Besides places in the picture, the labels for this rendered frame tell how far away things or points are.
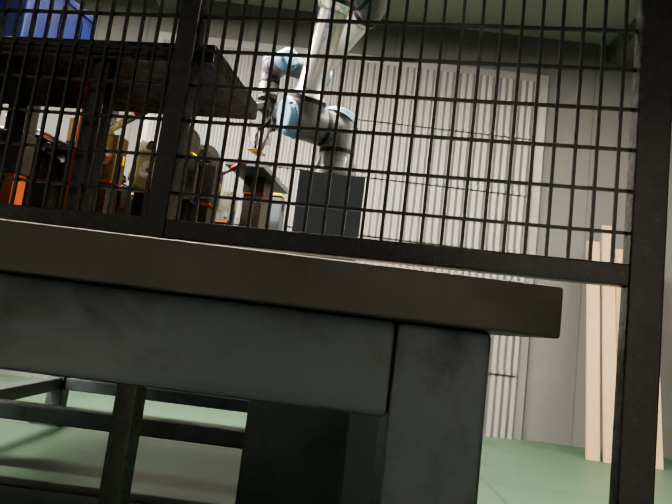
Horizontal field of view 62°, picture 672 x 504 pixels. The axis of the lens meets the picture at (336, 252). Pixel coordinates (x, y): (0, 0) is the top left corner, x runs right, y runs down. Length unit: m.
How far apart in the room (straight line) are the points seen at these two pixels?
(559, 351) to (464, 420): 4.09
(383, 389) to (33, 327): 0.29
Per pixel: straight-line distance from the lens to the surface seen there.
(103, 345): 0.51
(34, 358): 0.53
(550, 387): 4.56
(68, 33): 1.16
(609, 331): 4.27
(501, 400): 4.41
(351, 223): 1.68
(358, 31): 1.94
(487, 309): 0.45
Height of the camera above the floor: 0.65
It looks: 7 degrees up
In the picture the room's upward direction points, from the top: 7 degrees clockwise
